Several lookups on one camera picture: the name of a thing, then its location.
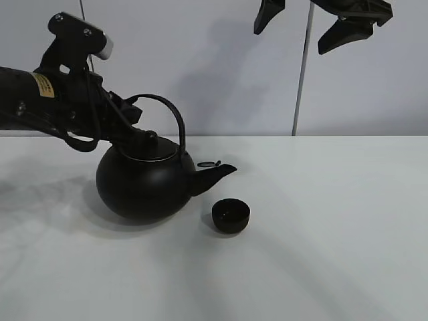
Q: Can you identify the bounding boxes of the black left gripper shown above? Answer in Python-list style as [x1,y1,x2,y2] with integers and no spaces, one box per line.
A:
[54,66,157,157]

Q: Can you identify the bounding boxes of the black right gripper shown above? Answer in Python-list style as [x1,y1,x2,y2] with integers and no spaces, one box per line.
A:
[253,0,393,55]

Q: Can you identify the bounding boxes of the black round teapot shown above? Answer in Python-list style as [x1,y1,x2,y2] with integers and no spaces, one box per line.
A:
[95,94,237,223]

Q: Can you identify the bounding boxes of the small black teacup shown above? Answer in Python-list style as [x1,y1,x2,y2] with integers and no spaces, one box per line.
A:
[211,198,251,234]

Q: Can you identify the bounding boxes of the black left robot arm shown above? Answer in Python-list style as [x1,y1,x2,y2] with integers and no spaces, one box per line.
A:
[1,66,157,152]

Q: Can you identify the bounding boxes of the silver wall seam strip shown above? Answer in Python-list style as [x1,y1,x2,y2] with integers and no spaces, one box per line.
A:
[291,1,314,136]

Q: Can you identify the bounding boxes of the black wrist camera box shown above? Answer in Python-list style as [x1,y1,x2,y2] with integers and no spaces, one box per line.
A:
[39,11,114,74]

